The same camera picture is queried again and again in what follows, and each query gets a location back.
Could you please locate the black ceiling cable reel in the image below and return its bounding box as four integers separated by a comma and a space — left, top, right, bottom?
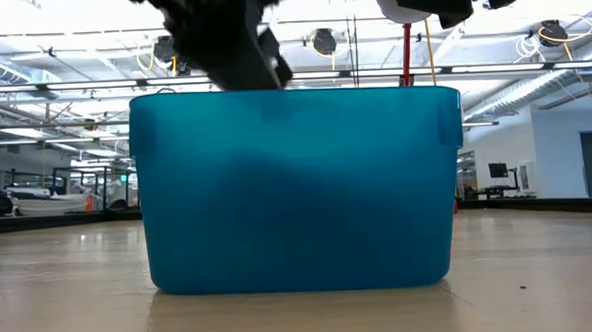
151, 34, 178, 77
538, 18, 571, 49
311, 27, 339, 57

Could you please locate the overhead light bar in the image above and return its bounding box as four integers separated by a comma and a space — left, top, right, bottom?
0, 57, 592, 96

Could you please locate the black monitor on stand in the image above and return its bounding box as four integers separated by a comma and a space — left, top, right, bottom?
483, 161, 523, 200

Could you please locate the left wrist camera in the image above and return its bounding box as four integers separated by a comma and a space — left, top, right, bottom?
257, 24, 296, 91

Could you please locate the black metal frame rig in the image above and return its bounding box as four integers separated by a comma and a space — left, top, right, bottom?
53, 163, 142, 214

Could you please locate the blue plastic bin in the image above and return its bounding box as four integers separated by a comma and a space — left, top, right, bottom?
126, 81, 470, 301

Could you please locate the white workstation table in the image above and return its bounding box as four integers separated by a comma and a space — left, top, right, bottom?
6, 183, 90, 219

